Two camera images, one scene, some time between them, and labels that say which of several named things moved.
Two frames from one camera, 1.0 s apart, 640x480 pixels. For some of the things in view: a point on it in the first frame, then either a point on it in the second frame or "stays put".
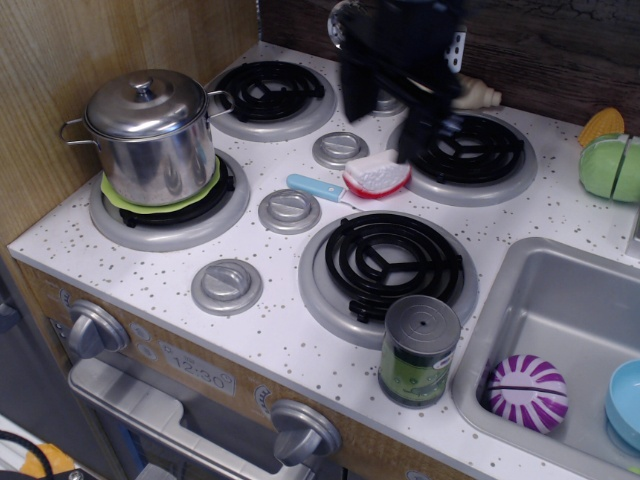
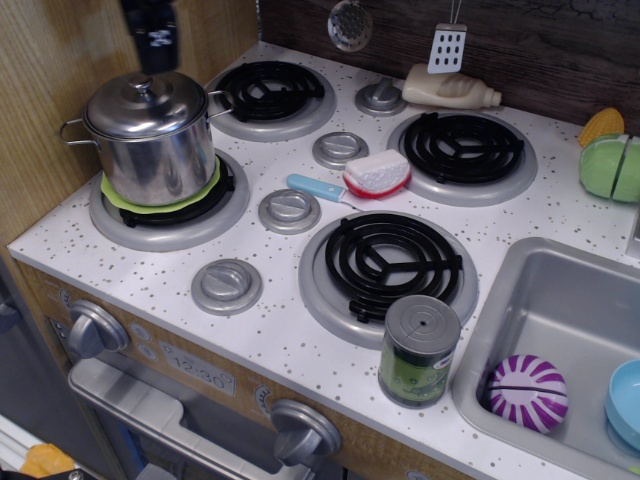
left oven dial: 94,330 stays put
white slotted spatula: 454,51 stays put
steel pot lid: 146,104 stays put
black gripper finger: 360,90 → 154,24
